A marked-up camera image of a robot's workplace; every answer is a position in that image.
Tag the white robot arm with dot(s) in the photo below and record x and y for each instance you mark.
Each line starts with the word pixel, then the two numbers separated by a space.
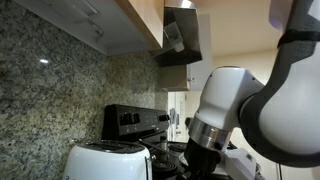
pixel 280 119

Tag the white two-slot toaster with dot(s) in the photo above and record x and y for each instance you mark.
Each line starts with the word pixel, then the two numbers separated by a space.
pixel 108 160

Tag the stainless range hood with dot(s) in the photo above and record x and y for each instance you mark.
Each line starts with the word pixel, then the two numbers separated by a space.
pixel 186 57

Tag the black electric stove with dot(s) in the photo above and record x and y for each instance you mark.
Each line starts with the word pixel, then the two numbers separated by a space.
pixel 148 127

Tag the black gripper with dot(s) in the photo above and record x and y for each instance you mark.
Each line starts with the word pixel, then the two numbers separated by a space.
pixel 201 159

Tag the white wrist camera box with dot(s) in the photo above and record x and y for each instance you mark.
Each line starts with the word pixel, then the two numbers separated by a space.
pixel 238 164

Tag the wooden upper cabinets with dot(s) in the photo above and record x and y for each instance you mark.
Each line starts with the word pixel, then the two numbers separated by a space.
pixel 110 26

